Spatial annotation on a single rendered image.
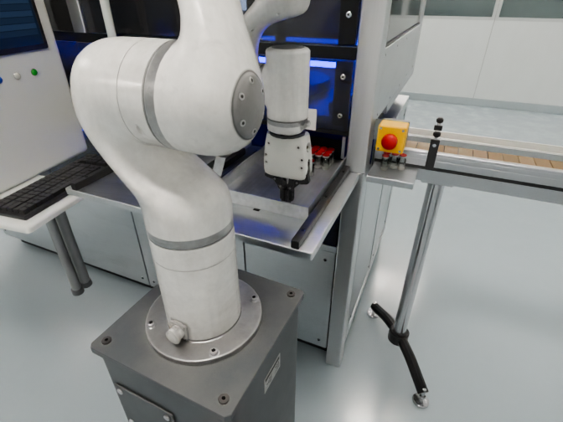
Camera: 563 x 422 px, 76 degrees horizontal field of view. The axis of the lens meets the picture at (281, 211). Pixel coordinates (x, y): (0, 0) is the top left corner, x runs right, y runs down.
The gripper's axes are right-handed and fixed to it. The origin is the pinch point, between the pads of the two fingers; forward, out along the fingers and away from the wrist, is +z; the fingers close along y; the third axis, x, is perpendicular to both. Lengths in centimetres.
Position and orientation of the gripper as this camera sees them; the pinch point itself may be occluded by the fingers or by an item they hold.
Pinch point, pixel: (286, 194)
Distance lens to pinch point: 83.7
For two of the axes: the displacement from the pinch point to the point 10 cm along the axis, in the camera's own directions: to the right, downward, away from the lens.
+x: -4.0, 4.9, -7.8
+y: -9.2, -2.1, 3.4
